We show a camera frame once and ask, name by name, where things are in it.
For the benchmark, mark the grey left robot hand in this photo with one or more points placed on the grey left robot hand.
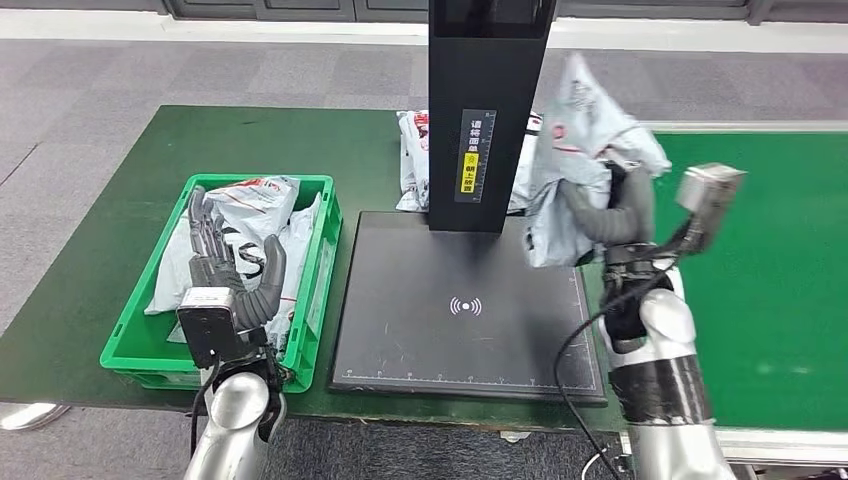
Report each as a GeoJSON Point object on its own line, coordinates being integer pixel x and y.
{"type": "Point", "coordinates": [218, 265]}

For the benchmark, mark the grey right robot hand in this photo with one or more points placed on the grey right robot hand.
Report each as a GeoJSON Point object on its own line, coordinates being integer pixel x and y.
{"type": "Point", "coordinates": [623, 218]}

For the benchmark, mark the white poly mailer parcel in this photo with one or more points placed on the white poly mailer parcel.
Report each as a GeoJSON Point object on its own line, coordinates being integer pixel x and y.
{"type": "Point", "coordinates": [583, 146]}
{"type": "Point", "coordinates": [411, 166]}
{"type": "Point", "coordinates": [301, 238]}
{"type": "Point", "coordinates": [258, 199]}

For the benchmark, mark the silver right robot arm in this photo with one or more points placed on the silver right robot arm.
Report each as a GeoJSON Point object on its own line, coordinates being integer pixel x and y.
{"type": "Point", "coordinates": [662, 378]}

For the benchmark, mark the green conveyor belt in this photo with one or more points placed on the green conveyor belt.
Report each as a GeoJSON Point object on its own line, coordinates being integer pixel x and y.
{"type": "Point", "coordinates": [762, 265]}

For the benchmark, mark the black inbound scanner machine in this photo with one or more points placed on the black inbound scanner machine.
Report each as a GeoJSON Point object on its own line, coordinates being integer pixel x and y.
{"type": "Point", "coordinates": [464, 331]}

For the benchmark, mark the green plastic crate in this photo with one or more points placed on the green plastic crate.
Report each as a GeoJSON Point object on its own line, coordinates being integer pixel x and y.
{"type": "Point", "coordinates": [132, 331]}

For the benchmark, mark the shiny metal floor base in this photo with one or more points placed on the shiny metal floor base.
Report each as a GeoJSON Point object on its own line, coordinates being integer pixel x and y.
{"type": "Point", "coordinates": [30, 417]}

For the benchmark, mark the small white table tab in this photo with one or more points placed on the small white table tab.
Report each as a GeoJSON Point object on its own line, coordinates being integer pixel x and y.
{"type": "Point", "coordinates": [515, 437]}

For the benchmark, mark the dark grey cabinet row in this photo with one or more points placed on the dark grey cabinet row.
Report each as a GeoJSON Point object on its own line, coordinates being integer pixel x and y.
{"type": "Point", "coordinates": [298, 9]}

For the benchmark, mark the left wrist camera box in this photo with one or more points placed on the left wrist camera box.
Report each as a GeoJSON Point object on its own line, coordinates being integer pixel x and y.
{"type": "Point", "coordinates": [208, 328]}

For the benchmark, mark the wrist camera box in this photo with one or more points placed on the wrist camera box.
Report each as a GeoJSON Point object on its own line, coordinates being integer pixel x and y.
{"type": "Point", "coordinates": [208, 328]}
{"type": "Point", "coordinates": [705, 199]}

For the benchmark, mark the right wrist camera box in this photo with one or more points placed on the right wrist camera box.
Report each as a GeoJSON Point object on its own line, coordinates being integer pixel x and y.
{"type": "Point", "coordinates": [705, 199]}

